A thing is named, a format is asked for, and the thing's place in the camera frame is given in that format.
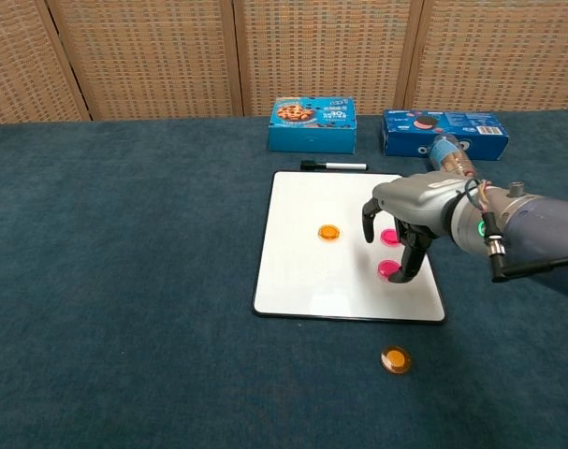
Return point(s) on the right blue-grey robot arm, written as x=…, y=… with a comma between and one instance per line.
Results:
x=536, y=224

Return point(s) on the light blue cookie box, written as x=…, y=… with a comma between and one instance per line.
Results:
x=311, y=135

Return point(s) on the orange round magnet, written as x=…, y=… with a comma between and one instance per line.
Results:
x=329, y=232
x=396, y=359

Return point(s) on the clear snack jar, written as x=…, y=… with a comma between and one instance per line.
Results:
x=445, y=154

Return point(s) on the dark teal table cloth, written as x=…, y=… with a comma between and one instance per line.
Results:
x=124, y=280

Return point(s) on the black and white marker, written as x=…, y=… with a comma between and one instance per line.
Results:
x=339, y=166

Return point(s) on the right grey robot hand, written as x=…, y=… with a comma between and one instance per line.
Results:
x=414, y=201

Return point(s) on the pink round magnet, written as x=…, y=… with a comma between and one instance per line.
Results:
x=385, y=270
x=387, y=236

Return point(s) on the dark blue Oreo box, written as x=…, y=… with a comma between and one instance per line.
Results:
x=405, y=140

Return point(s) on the woven bamboo folding screen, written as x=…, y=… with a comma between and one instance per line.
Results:
x=148, y=56

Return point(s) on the white board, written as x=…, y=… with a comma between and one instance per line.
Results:
x=311, y=280

